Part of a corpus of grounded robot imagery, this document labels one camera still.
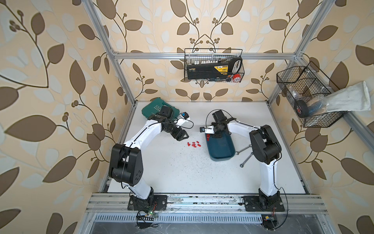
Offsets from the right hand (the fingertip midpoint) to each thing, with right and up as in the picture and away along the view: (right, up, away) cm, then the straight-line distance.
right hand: (212, 129), depth 103 cm
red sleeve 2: (-13, -8, -6) cm, 17 cm away
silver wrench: (+9, -2, -44) cm, 45 cm away
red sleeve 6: (-4, -3, -11) cm, 12 cm away
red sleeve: (-17, -9, -7) cm, 20 cm away
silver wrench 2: (+16, -20, -16) cm, 30 cm away
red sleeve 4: (-13, -10, -7) cm, 18 cm away
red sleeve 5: (-10, -10, -7) cm, 16 cm away
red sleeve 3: (-11, -8, -6) cm, 15 cm away
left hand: (-19, 0, -17) cm, 26 cm away
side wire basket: (+49, +25, -22) cm, 60 cm away
